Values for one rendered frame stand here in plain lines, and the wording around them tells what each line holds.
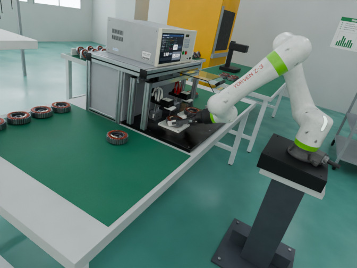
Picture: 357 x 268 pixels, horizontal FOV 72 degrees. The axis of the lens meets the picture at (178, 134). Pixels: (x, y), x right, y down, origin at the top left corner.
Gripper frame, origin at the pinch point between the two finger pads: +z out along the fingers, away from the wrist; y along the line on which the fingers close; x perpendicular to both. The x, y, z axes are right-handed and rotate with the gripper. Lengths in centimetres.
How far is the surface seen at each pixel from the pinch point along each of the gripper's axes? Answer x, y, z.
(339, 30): -40, -532, -109
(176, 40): -46.7, -8.6, -9.0
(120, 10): -180, -297, 257
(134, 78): -30.3, 20.5, 6.0
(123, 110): -14.3, 19.8, 21.1
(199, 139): 12.1, 4.2, -16.1
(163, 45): -44.1, 4.2, -7.7
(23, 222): 6, 98, 0
